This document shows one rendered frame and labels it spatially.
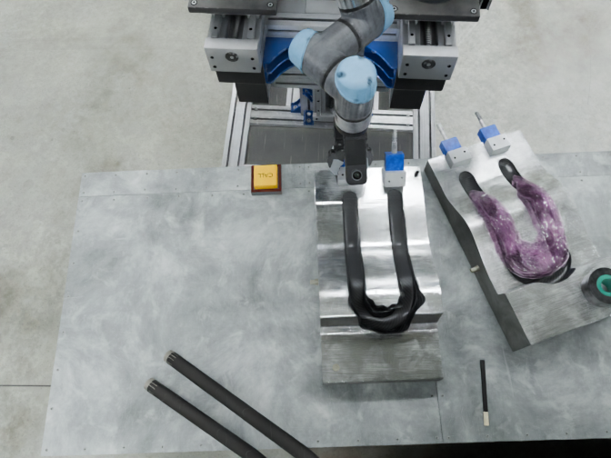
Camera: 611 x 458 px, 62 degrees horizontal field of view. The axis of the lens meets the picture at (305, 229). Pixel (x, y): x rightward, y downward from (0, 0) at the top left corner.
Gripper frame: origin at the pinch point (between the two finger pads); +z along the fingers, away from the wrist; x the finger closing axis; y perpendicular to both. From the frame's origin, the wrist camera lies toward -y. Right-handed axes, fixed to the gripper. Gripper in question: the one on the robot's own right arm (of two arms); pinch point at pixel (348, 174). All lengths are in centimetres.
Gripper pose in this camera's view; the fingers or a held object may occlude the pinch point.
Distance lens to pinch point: 123.5
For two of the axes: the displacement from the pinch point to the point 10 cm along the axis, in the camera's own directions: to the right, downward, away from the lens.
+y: -0.3, -9.3, 3.7
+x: -10.0, 0.4, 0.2
